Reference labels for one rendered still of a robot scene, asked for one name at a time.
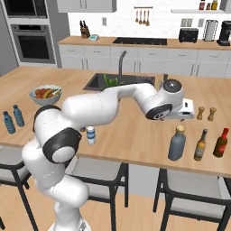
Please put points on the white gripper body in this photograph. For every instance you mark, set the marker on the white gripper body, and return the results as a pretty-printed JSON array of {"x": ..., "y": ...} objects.
[{"x": 184, "y": 115}]

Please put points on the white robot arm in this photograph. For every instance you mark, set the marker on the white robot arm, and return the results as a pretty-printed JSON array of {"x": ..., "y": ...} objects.
[{"x": 90, "y": 105}]

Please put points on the wooden shaker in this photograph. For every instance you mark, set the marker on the wooden shaker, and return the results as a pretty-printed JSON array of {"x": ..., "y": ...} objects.
[
  {"x": 211, "y": 115},
  {"x": 200, "y": 114}
]

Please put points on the grey glass bottle with cork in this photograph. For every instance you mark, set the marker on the grey glass bottle with cork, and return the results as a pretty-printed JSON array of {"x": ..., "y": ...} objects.
[{"x": 177, "y": 145}]

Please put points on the amber glass bottle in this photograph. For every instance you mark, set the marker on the amber glass bottle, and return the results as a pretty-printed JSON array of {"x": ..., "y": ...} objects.
[{"x": 200, "y": 147}]

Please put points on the dark soap dispenser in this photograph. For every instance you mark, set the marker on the dark soap dispenser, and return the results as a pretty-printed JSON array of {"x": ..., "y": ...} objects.
[{"x": 165, "y": 77}]

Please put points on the red glass bottle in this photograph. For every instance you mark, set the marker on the red glass bottle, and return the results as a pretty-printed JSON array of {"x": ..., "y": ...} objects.
[{"x": 220, "y": 145}]

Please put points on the grey base cupboard run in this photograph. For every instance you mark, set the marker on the grey base cupboard run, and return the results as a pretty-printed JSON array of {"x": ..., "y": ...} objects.
[{"x": 156, "y": 60}]

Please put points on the black toaster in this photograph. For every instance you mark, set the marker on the black toaster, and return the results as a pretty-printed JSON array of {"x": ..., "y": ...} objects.
[{"x": 188, "y": 35}]

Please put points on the green leafy plant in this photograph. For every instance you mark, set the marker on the green leafy plant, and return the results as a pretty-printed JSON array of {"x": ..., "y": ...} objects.
[{"x": 110, "y": 81}]

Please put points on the dark grey tap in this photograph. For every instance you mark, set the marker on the dark grey tap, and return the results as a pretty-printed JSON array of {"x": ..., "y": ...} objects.
[{"x": 121, "y": 64}]

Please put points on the black hob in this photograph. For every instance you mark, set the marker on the black hob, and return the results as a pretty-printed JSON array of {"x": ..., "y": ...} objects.
[{"x": 140, "y": 41}]

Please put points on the paper towel roll holder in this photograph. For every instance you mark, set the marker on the paper towel roll holder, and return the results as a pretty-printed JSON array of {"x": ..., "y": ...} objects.
[{"x": 210, "y": 30}]

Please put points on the black coffee machine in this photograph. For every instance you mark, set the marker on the black coffee machine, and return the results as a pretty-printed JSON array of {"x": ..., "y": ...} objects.
[{"x": 225, "y": 33}]

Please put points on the dark sink basin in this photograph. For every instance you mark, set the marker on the dark sink basin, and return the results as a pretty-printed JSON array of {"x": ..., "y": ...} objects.
[{"x": 96, "y": 82}]

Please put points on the white-capped plastic bottle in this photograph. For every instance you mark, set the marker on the white-capped plastic bottle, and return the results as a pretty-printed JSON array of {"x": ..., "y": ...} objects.
[{"x": 91, "y": 136}]

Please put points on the hanging wooden utensil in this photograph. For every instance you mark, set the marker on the hanging wooden utensil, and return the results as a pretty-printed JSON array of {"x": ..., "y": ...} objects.
[
  {"x": 147, "y": 19},
  {"x": 140, "y": 18},
  {"x": 144, "y": 18},
  {"x": 136, "y": 17}
]

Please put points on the red jar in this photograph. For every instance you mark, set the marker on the red jar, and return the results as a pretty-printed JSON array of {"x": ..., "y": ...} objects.
[{"x": 202, "y": 5}]

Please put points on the small brown jar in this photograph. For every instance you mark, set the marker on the small brown jar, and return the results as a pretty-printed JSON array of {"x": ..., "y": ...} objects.
[{"x": 208, "y": 6}]

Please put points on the yellow jar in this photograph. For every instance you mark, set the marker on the yellow jar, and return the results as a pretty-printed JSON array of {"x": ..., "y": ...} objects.
[{"x": 214, "y": 5}]

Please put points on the wooden knife block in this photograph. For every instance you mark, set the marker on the wooden knife block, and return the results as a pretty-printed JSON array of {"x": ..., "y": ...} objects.
[{"x": 85, "y": 31}]

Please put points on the yellow banana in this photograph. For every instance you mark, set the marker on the yellow banana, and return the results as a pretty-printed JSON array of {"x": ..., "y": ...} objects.
[{"x": 49, "y": 92}]

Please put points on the grey fruit bowl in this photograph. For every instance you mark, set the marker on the grey fruit bowl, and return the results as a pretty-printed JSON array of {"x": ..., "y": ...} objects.
[{"x": 45, "y": 100}]

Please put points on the red apple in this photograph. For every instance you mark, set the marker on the red apple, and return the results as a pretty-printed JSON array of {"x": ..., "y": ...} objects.
[{"x": 39, "y": 92}]

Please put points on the blue plastic bottle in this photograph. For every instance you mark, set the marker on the blue plastic bottle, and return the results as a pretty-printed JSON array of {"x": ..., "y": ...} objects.
[
  {"x": 9, "y": 123},
  {"x": 18, "y": 116}
]

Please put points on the steel microwave oven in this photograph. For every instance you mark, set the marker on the steel microwave oven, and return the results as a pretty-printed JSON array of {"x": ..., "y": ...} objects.
[{"x": 25, "y": 7}]

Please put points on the grey stool with black frame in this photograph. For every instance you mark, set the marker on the grey stool with black frame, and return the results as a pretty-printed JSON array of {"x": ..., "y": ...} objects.
[
  {"x": 195, "y": 192},
  {"x": 99, "y": 174},
  {"x": 12, "y": 162}
]

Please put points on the grey double wall socket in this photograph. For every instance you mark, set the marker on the grey double wall socket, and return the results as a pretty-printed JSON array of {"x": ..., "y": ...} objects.
[{"x": 186, "y": 22}]

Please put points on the white wall shelf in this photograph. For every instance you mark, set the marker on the white wall shelf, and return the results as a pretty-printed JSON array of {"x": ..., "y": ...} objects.
[{"x": 197, "y": 11}]

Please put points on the wooden utensil rail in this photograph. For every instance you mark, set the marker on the wooden utensil rail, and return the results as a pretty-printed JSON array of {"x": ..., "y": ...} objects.
[{"x": 143, "y": 7}]

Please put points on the grey wall cupboard run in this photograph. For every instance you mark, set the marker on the grey wall cupboard run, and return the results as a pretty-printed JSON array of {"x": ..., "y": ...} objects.
[{"x": 85, "y": 5}]

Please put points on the steel wall oven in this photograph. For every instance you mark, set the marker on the steel wall oven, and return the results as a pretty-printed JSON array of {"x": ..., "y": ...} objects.
[{"x": 33, "y": 45}]

